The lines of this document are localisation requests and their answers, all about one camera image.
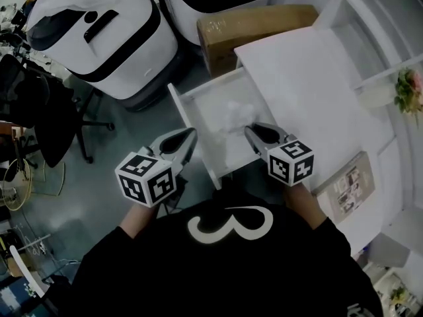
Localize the person's right forearm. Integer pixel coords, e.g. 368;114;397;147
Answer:
282;179;328;232

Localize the white item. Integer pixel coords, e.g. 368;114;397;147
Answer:
220;100;259;135

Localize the brown cardboard box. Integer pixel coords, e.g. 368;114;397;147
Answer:
196;4;320;79

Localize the person's black shirt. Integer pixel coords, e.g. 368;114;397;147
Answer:
70;190;385;317

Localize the white shelf unit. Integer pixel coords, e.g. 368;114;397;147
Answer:
313;0;423;112

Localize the person's left forearm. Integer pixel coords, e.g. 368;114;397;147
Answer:
118;202;159;240

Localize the grey box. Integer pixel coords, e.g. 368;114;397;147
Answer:
367;232;411;269

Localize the pink flower bouquet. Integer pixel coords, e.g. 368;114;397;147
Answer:
393;67;423;119

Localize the large white black-trimmed machine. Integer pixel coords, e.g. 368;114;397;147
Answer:
157;0;272;46
25;0;180;112

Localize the blue box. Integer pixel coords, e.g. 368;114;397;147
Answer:
0;275;42;317

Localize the beige book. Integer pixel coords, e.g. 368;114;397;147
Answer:
311;150;377;225

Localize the black office chair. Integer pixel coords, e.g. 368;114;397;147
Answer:
0;53;116;169

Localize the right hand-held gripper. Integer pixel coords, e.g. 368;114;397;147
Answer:
244;122;315;187

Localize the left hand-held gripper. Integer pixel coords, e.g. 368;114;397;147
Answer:
114;127;198;208

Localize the white desk drawer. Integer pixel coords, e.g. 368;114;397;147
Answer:
167;67;277;191

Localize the white desk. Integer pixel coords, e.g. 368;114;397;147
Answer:
233;24;414;259

